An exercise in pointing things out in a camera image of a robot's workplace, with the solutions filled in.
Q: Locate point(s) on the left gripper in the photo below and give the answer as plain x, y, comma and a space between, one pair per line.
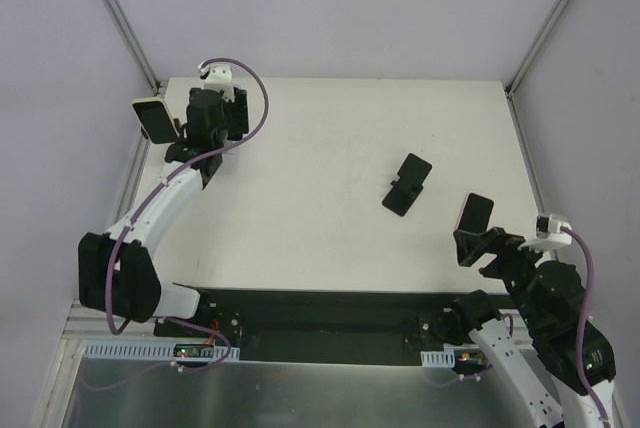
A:
239, 111

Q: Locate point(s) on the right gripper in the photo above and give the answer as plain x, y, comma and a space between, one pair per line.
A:
493, 242

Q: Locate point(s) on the pink case phone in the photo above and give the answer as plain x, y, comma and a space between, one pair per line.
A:
475, 214

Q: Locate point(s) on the black clamp phone stand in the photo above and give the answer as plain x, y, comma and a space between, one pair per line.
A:
167, 132

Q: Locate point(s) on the cream case phone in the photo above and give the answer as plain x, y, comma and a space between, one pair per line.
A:
150, 109

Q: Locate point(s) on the black folding phone stand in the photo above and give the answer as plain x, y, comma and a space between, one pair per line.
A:
408, 185

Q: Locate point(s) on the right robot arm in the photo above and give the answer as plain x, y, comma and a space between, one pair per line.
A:
553, 302

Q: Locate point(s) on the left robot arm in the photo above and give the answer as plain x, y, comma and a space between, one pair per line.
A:
116, 269

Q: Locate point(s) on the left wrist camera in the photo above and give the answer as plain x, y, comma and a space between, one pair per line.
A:
217, 77

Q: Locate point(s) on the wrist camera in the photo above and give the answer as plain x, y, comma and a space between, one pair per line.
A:
550, 234
217, 77

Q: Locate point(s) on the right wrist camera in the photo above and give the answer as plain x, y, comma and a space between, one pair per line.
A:
550, 234

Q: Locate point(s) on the left aluminium frame post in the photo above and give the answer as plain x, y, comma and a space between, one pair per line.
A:
131, 42

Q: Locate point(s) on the aluminium frame post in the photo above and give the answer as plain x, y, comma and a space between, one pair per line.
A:
131, 42
543, 35

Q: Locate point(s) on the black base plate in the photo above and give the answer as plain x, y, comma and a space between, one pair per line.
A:
327, 327

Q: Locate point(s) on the right aluminium frame post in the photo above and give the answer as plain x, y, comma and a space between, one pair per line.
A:
543, 35

